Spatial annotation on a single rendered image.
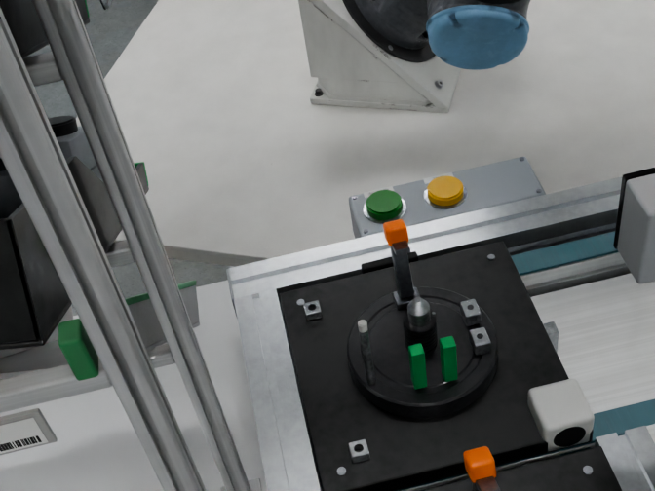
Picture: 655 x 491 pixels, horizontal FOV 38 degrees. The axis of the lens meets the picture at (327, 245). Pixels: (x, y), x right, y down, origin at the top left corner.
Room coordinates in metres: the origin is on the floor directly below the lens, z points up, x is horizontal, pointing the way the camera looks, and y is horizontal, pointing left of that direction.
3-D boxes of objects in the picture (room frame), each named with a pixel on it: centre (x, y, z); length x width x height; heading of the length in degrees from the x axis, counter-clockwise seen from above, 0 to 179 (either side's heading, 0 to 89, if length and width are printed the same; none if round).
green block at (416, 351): (0.50, -0.06, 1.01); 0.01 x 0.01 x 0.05; 4
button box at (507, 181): (0.76, -0.14, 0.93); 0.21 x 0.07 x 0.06; 94
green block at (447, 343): (0.50, -0.09, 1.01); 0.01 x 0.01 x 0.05; 4
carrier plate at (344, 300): (0.54, -0.07, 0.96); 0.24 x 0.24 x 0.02; 4
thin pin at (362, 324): (0.51, -0.02, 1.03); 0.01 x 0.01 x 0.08
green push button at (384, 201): (0.76, -0.07, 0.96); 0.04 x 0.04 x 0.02
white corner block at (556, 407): (0.45, -0.17, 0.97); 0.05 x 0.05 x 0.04; 4
